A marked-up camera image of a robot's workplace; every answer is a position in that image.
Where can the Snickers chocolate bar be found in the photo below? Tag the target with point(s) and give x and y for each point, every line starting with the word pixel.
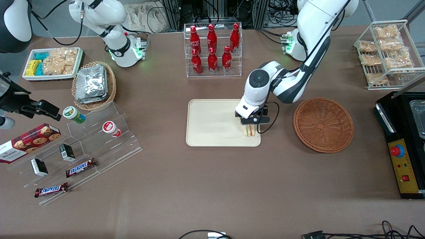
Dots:
pixel 80 167
pixel 51 190

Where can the small white device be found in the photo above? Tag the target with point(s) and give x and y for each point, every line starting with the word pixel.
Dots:
pixel 215 236

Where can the silver foil packet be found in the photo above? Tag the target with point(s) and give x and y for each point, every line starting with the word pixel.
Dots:
pixel 91 81
pixel 93 100

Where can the grey metal frame strut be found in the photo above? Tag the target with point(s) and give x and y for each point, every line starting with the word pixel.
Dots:
pixel 415 10

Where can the red Walkers cookie box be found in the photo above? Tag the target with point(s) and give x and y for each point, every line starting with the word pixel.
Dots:
pixel 30 141

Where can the red emergency stop button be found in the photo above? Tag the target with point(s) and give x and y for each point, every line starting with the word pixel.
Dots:
pixel 395 151

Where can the red cola bottle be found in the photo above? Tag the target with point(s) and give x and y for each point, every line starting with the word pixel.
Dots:
pixel 212 62
pixel 226 60
pixel 235 37
pixel 194 39
pixel 196 63
pixel 212 37

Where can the clear acrylic bottle rack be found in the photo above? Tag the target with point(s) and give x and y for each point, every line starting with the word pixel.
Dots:
pixel 217 75

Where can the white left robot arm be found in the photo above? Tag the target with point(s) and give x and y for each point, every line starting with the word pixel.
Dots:
pixel 312 20

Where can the steel appliance pan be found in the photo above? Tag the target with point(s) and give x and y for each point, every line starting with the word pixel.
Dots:
pixel 419 119

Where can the brown round wicker basket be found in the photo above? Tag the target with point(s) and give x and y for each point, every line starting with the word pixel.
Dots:
pixel 323 126

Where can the clear bag of rice crackers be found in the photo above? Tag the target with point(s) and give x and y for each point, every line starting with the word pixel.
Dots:
pixel 370 60
pixel 367 46
pixel 398 61
pixel 386 32
pixel 377 78
pixel 391 44

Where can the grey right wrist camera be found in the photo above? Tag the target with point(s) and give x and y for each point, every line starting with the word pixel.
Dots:
pixel 6 122

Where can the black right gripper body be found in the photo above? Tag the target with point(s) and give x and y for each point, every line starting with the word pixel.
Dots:
pixel 14 99

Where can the grey metal bar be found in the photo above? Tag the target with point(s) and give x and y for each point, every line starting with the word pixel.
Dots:
pixel 410 86

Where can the green-lidded snack cup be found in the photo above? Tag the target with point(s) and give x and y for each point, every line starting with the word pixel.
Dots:
pixel 71 113

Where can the teal snack packet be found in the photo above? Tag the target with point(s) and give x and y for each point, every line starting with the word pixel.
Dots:
pixel 39 70
pixel 41 55

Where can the light tan wicker basket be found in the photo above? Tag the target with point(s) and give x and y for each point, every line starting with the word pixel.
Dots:
pixel 112 86

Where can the beige rectangular plastic tray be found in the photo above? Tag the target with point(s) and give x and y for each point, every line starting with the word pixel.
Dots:
pixel 212 126

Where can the red-lidded snack cup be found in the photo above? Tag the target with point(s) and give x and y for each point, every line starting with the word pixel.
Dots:
pixel 109 127

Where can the aluminium frame profile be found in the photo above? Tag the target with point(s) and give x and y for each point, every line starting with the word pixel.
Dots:
pixel 260 13
pixel 171 13

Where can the small black box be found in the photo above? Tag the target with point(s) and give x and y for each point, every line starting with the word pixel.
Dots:
pixel 67 152
pixel 39 167

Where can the beige cloth bags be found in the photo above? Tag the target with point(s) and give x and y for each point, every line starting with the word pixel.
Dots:
pixel 146 18

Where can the black appliance with yellow panel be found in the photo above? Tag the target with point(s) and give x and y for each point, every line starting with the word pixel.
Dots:
pixel 400 113

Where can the yellow snack packet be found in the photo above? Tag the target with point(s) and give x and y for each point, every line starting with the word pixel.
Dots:
pixel 31 67

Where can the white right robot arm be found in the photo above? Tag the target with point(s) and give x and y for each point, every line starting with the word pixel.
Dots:
pixel 113 13

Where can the clear acrylic stepped stand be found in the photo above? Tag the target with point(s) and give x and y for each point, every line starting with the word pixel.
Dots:
pixel 109 149

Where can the plastic-wrapped triangle sandwich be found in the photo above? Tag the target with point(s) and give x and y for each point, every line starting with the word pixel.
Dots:
pixel 250 131

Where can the white rectangular snack tray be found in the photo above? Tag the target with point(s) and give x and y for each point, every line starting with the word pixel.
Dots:
pixel 49 77

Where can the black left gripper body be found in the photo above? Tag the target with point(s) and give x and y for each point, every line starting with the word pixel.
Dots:
pixel 251 121

